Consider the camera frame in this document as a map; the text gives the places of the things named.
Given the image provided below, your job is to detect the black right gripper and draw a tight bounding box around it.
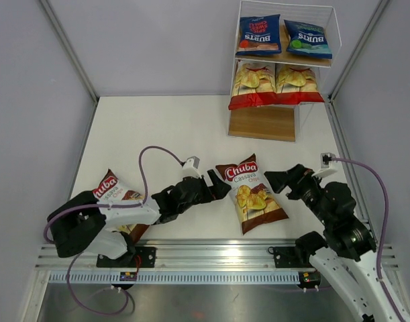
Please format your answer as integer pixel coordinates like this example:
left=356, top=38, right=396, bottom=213
left=264, top=163, right=333, bottom=226

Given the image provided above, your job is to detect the brown chuba bag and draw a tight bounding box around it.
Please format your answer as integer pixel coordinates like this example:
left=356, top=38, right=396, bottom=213
left=93, top=169, right=149, bottom=243
left=215, top=154, right=289, bottom=234

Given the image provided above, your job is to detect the red Chuba bag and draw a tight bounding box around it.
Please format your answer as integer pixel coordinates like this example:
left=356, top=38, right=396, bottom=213
left=276, top=64, right=324, bottom=105
left=228, top=60, right=278, bottom=110

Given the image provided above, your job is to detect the blue Burts sea salt bag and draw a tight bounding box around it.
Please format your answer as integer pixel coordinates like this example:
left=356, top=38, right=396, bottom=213
left=284, top=20, right=333, bottom=60

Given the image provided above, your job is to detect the blue Burts spicy chilli bag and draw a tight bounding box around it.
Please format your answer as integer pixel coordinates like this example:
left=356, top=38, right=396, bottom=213
left=236, top=14, right=282, bottom=56

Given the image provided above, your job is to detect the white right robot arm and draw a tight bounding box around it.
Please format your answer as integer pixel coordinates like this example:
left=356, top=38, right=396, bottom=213
left=264, top=164, right=410, bottom=321

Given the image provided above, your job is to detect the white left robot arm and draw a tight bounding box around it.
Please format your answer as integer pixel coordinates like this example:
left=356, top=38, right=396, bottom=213
left=44, top=170, right=231, bottom=267

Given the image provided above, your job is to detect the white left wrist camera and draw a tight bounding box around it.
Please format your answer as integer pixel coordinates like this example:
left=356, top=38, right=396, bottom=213
left=182, top=156, right=201, bottom=178

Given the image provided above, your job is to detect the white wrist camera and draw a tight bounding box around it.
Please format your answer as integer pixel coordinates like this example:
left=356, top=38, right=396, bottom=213
left=182, top=156, right=201, bottom=178
left=313, top=152, right=338, bottom=178

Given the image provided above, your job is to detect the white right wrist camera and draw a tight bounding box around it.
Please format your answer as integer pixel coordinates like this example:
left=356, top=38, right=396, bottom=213
left=313, top=152, right=338, bottom=178

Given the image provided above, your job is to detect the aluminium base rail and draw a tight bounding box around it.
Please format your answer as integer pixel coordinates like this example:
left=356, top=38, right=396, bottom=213
left=35, top=238, right=400, bottom=286

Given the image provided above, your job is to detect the white wire wooden shelf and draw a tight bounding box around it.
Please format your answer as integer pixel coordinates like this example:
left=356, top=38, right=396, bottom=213
left=228, top=1, right=342, bottom=142

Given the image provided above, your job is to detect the right aluminium frame post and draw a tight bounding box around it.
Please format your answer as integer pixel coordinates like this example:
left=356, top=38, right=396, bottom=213
left=328, top=0, right=391, bottom=103

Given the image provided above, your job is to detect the aluminium frame post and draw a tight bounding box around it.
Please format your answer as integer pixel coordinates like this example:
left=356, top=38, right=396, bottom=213
left=38, top=0, right=99, bottom=105
left=328, top=0, right=391, bottom=103

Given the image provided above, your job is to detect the left aluminium frame post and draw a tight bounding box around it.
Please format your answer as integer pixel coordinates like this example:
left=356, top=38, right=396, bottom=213
left=38, top=0, right=99, bottom=105

